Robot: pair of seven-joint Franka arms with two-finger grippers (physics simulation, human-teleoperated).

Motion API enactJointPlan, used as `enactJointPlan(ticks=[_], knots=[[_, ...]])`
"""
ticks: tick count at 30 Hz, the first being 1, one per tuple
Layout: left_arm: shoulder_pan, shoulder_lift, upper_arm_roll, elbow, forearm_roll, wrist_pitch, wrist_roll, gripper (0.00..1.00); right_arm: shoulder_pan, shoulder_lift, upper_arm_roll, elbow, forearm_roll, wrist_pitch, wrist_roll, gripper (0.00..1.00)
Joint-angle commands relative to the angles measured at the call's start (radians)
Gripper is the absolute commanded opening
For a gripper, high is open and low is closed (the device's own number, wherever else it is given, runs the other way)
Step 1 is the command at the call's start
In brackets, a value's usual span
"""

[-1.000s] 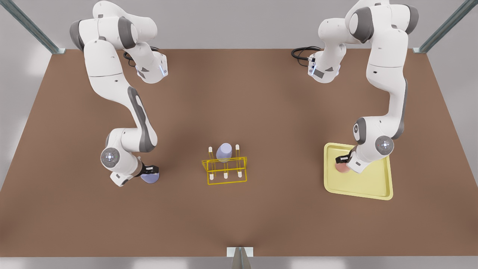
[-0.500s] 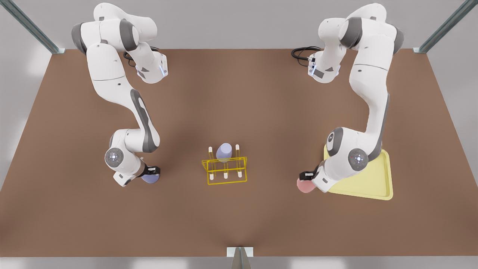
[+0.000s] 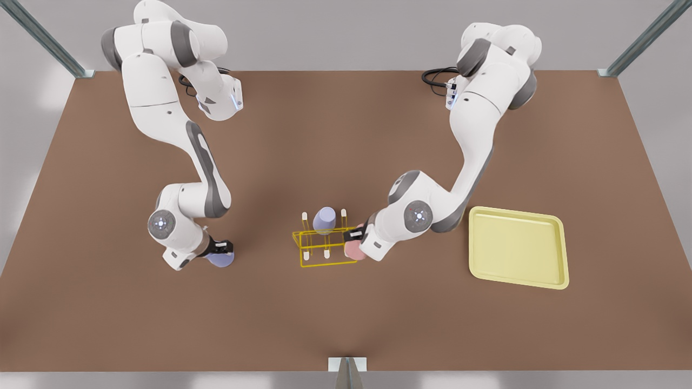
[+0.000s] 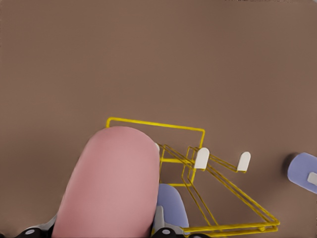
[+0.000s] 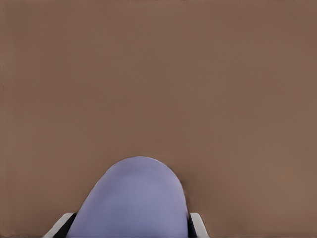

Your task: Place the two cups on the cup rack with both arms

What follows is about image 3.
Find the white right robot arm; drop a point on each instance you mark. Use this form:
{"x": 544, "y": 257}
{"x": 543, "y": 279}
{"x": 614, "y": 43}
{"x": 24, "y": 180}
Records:
{"x": 162, "y": 108}

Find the silver frame post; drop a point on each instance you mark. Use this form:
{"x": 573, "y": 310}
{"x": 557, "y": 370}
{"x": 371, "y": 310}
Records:
{"x": 643, "y": 38}
{"x": 43, "y": 38}
{"x": 346, "y": 373}

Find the yellow tray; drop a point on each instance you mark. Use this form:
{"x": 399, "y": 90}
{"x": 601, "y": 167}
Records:
{"x": 517, "y": 247}

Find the lavender cup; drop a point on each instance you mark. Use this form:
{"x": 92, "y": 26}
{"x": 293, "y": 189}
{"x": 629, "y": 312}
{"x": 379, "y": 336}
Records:
{"x": 221, "y": 260}
{"x": 324, "y": 220}

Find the pink cup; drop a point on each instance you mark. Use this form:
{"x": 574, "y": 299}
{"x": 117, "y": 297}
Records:
{"x": 353, "y": 249}

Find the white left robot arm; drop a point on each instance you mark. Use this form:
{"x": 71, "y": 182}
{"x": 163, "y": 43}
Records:
{"x": 476, "y": 135}

